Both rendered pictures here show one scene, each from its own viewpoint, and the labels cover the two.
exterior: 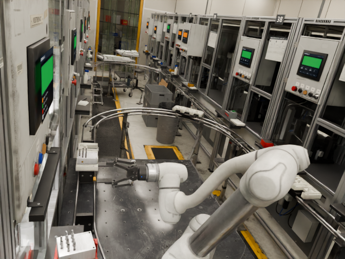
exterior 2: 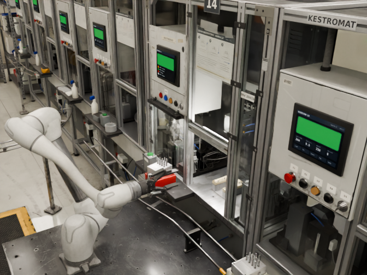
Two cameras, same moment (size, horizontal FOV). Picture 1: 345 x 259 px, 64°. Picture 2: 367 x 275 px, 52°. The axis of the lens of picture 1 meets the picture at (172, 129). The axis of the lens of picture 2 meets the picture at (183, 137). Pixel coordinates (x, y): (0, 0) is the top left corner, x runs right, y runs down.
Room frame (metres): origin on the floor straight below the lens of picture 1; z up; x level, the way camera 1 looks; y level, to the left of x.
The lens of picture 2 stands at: (2.85, -0.11, 2.18)
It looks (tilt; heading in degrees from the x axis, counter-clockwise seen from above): 25 degrees down; 165
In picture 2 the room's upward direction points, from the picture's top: 1 degrees clockwise
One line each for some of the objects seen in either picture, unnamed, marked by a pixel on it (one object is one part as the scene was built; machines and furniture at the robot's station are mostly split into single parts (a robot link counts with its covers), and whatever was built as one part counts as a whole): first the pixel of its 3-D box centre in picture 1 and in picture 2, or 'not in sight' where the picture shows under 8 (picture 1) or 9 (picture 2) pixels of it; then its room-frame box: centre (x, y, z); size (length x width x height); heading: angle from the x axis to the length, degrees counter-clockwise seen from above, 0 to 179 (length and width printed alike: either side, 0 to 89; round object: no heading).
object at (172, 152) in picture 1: (167, 160); not in sight; (3.55, 0.00, 0.01); 1.00 x 0.55 x 0.01; 18
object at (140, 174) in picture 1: (136, 172); (146, 186); (1.18, 0.14, 1.12); 0.09 x 0.07 x 0.08; 108
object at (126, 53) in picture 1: (127, 67); not in sight; (7.96, 1.57, 0.48); 0.84 x 0.58 x 0.97; 26
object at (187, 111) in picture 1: (187, 113); not in sight; (3.26, -0.15, 0.84); 0.37 x 0.14 x 0.10; 76
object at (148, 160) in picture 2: not in sight; (151, 162); (0.65, 0.26, 0.97); 0.08 x 0.08 x 0.12; 18
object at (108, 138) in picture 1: (106, 105); not in sight; (5.66, 1.48, 0.01); 5.85 x 0.59 x 0.01; 18
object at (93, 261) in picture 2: not in sight; (80, 258); (1.16, -0.23, 0.71); 0.22 x 0.18 x 0.06; 18
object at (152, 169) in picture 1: (151, 172); (133, 190); (1.20, 0.07, 1.12); 0.09 x 0.06 x 0.09; 18
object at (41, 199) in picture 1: (46, 173); (163, 106); (0.68, 0.34, 1.37); 0.36 x 0.04 x 0.04; 18
